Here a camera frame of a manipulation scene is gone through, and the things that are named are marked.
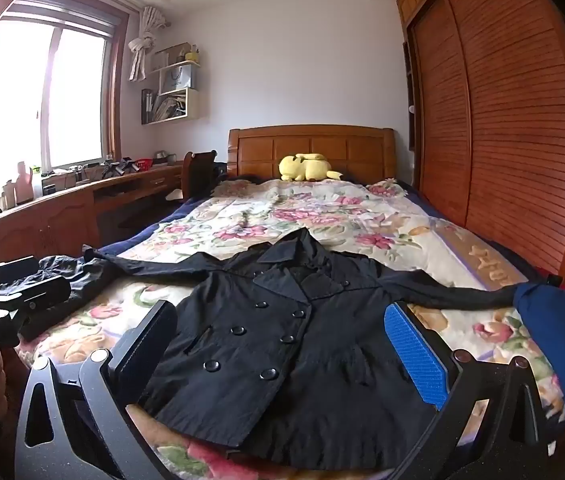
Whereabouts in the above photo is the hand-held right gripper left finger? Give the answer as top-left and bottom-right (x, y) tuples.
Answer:
(15, 300), (179, 480)

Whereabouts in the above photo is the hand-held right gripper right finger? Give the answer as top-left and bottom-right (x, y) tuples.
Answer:
(384, 301), (561, 480)

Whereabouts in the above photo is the wooden bed headboard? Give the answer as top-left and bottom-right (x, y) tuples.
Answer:
(227, 126), (397, 183)

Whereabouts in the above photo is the yellow plush toy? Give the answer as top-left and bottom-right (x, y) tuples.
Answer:
(278, 151), (344, 182)

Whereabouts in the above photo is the black button coat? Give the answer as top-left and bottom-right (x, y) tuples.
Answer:
(37, 227), (528, 471)

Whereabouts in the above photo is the long wooden desk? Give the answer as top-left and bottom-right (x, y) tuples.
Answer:
(0, 160), (186, 261)

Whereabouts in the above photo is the blue cloth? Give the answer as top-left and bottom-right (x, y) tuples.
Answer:
(515, 280), (565, 426)

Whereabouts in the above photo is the white wall shelf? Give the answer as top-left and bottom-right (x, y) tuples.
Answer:
(141, 42), (200, 126)

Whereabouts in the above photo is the wooden chair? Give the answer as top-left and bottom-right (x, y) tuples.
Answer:
(181, 150), (218, 201)

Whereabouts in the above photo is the wooden framed window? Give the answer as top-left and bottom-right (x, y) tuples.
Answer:
(0, 10), (128, 191)

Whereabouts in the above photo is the floral blanket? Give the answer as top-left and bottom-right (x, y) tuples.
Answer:
(17, 177), (565, 480)

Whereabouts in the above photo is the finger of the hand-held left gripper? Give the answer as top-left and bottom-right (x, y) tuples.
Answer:
(10, 276), (72, 342)
(0, 256), (39, 295)

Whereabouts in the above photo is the black folding stand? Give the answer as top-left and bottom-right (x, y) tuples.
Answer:
(101, 157), (136, 178)

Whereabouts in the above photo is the wooden slatted wardrobe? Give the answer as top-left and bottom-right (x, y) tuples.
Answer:
(397, 0), (565, 291)

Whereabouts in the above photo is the tied white curtain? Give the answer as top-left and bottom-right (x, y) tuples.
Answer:
(129, 6), (169, 82)

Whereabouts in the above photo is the white paper bag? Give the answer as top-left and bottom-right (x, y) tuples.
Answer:
(160, 63), (196, 95)

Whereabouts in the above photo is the row of books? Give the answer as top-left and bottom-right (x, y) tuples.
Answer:
(143, 89), (186, 123)

